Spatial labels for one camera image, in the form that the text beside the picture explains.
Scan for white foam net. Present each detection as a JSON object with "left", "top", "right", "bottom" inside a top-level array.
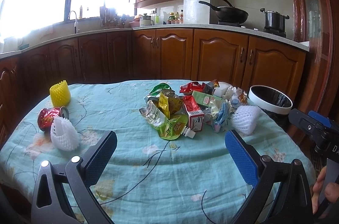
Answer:
[
  {"left": 50, "top": 116, "right": 80, "bottom": 151},
  {"left": 231, "top": 105, "right": 261, "bottom": 135}
]

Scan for orange blue paper wrapper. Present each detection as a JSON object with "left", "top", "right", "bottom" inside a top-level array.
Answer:
[{"left": 229, "top": 87, "right": 248, "bottom": 109}]

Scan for white plastic bag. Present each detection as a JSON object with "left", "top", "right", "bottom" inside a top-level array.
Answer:
[{"left": 222, "top": 86, "right": 238, "bottom": 106}]

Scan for blue white wrapper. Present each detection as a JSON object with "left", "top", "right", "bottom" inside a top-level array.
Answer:
[{"left": 203, "top": 100, "right": 230, "bottom": 133}]

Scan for white styrofoam block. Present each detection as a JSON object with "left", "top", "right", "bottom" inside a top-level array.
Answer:
[{"left": 212, "top": 82, "right": 232, "bottom": 98}]

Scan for green milk carton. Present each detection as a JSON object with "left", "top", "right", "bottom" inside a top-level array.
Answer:
[{"left": 192, "top": 90, "right": 224, "bottom": 107}]

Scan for red milk carton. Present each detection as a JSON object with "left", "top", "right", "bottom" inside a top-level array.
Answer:
[{"left": 183, "top": 95, "right": 204, "bottom": 132}]

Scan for red orange snack bag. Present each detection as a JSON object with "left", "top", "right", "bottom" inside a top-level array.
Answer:
[{"left": 179, "top": 80, "right": 220, "bottom": 95}]

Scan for green spouted drink pouch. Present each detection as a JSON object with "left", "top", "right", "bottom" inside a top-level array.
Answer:
[{"left": 139, "top": 101, "right": 196, "bottom": 140}]

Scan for yellow snack wrapper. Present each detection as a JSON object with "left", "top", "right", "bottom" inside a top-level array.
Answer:
[{"left": 158, "top": 89, "right": 183, "bottom": 119}]

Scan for green paper cup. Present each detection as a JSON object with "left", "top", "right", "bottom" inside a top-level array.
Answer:
[{"left": 144, "top": 82, "right": 172, "bottom": 103}]

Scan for white rimmed trash bin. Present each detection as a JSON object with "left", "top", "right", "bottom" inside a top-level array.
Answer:
[{"left": 248, "top": 85, "right": 293, "bottom": 131}]

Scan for kitchen faucet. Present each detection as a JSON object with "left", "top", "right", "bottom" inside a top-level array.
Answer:
[{"left": 68, "top": 10, "right": 79, "bottom": 34}]

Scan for person right hand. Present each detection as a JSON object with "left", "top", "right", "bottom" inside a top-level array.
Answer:
[{"left": 311, "top": 165, "right": 339, "bottom": 215}]

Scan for gas stove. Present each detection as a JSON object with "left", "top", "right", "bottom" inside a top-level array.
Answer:
[{"left": 218, "top": 21, "right": 286, "bottom": 38}]

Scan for crushed red drink can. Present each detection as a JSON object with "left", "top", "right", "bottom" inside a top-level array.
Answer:
[{"left": 37, "top": 106, "right": 69, "bottom": 132}]

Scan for steel stock pot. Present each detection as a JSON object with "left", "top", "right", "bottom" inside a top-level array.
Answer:
[{"left": 260, "top": 8, "right": 290, "bottom": 32}]

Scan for yellow foam fruit net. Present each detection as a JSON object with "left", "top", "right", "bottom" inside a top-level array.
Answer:
[{"left": 49, "top": 80, "right": 71, "bottom": 107}]

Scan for lower wooden cabinets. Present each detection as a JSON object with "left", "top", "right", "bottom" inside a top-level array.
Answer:
[{"left": 1, "top": 28, "right": 306, "bottom": 142}]

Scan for black wok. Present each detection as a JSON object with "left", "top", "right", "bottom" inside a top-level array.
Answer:
[{"left": 198, "top": 0, "right": 248, "bottom": 24}]

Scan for teal floral tablecloth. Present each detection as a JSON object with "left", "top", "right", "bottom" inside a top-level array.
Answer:
[{"left": 0, "top": 79, "right": 317, "bottom": 224}]

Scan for condiment bottles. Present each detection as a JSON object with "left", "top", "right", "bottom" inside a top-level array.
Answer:
[{"left": 167, "top": 10, "right": 183, "bottom": 24}]

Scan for knife and utensil rack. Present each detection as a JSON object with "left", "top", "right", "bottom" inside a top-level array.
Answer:
[{"left": 99, "top": 6, "right": 127, "bottom": 28}]

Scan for wooden door frame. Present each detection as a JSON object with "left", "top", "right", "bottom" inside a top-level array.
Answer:
[{"left": 293, "top": 0, "right": 338, "bottom": 116}]

